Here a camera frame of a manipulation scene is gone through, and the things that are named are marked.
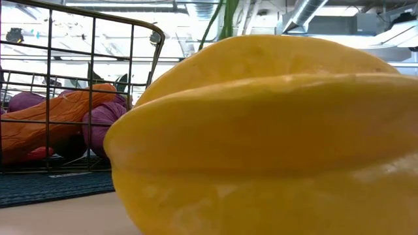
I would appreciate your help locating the silver ventilation duct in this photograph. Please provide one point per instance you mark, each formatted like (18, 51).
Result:
(305, 13)

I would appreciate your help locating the orange chili pepper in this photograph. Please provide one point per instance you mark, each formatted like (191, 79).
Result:
(65, 109)

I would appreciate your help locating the black ceiling-mounted device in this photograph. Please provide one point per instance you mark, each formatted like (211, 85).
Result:
(14, 35)
(155, 37)

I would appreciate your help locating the yellow starfruit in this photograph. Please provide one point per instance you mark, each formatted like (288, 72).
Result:
(261, 130)

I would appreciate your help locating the dark round woven placemat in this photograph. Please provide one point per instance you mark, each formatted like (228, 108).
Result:
(49, 191)

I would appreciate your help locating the green long beans bundle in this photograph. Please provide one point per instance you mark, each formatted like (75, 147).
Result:
(230, 16)

